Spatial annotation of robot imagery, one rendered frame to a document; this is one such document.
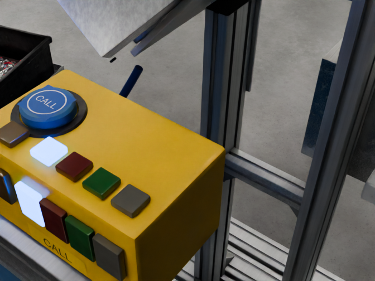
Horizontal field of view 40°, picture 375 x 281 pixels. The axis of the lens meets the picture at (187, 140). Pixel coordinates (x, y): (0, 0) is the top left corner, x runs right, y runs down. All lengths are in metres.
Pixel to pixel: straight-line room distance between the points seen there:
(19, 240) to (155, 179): 0.28
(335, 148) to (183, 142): 0.53
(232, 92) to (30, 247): 0.51
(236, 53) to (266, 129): 1.13
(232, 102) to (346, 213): 0.90
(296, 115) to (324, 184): 1.21
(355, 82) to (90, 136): 0.49
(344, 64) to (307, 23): 1.96
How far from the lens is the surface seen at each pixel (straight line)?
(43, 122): 0.37
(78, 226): 0.33
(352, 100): 0.80
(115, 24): 0.71
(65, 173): 0.34
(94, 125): 0.38
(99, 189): 0.32
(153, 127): 0.37
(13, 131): 0.37
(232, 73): 0.93
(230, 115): 0.99
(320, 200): 0.95
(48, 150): 0.35
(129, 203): 0.31
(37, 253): 0.57
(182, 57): 2.38
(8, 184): 0.38
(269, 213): 1.72
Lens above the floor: 1.32
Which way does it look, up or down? 43 degrees down
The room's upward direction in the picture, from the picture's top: 1 degrees clockwise
